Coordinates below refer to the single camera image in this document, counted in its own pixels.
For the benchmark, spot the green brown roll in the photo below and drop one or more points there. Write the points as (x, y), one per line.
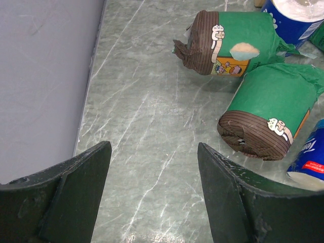
(231, 43)
(269, 109)

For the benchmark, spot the green brown roll lower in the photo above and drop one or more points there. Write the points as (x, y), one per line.
(269, 109)

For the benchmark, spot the green brown roll upper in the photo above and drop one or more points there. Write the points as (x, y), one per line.
(231, 43)

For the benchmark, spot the blue roll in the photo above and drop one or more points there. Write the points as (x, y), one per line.
(295, 21)
(307, 169)

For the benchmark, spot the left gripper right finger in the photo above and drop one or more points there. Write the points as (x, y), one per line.
(243, 206)

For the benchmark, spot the blue wrapped roll lying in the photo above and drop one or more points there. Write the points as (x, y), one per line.
(307, 169)

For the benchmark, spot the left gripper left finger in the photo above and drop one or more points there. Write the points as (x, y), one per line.
(58, 204)

